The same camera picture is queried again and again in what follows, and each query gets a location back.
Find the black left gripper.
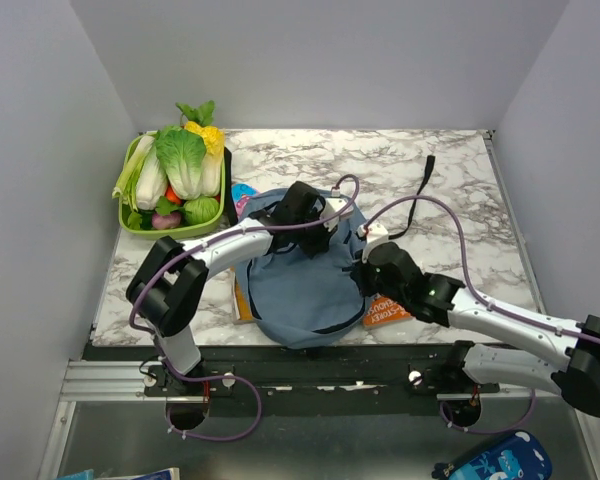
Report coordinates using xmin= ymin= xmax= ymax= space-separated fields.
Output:
xmin=291 ymin=207 xmax=337 ymax=259

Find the orange treehouse story book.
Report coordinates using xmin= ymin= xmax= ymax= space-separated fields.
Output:
xmin=362 ymin=295 xmax=412 ymax=329

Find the blue student backpack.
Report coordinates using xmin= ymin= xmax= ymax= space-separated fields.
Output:
xmin=232 ymin=182 xmax=375 ymax=349

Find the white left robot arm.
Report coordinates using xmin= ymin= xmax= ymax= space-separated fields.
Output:
xmin=126 ymin=182 xmax=347 ymax=395

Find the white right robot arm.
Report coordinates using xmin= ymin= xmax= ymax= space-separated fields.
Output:
xmin=351 ymin=242 xmax=600 ymax=418

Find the pink cartoon pencil case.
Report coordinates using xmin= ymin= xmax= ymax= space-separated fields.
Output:
xmin=231 ymin=183 xmax=258 ymax=215

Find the yellow leaf napa cabbage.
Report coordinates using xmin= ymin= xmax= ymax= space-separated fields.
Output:
xmin=176 ymin=100 xmax=225 ymax=197

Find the round green cabbage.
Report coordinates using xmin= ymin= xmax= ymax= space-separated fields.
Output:
xmin=183 ymin=196 xmax=220 ymax=225

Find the green vegetable basket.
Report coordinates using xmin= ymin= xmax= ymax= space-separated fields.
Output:
xmin=118 ymin=149 xmax=232 ymax=240

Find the purple onion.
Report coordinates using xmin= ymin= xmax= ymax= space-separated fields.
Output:
xmin=151 ymin=211 xmax=182 ymax=230

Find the green leaf napa cabbage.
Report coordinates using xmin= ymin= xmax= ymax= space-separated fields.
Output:
xmin=155 ymin=127 xmax=206 ymax=200

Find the orange carrot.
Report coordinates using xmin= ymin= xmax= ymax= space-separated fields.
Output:
xmin=165 ymin=186 xmax=182 ymax=205

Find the white green leek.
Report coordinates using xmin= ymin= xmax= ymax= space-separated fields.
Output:
xmin=112 ymin=134 xmax=155 ymax=211

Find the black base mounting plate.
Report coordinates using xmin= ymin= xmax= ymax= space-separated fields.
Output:
xmin=83 ymin=345 xmax=499 ymax=420

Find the blue shark pencil case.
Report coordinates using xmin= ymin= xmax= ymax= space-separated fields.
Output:
xmin=431 ymin=430 xmax=553 ymax=480

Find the blue book at bottom edge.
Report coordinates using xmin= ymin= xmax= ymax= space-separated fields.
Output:
xmin=59 ymin=467 xmax=181 ymax=480

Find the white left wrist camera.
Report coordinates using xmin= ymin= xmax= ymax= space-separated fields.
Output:
xmin=320 ymin=197 xmax=354 ymax=232

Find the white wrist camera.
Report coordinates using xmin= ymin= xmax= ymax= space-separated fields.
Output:
xmin=356 ymin=222 xmax=389 ymax=262
xmin=320 ymin=197 xmax=354 ymax=232

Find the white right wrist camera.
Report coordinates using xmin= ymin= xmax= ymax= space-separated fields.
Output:
xmin=356 ymin=222 xmax=389 ymax=262

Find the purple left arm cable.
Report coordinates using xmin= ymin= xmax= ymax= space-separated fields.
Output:
xmin=128 ymin=173 xmax=361 ymax=444

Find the aluminium rail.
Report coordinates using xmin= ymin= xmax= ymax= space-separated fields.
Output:
xmin=59 ymin=360 xmax=169 ymax=402

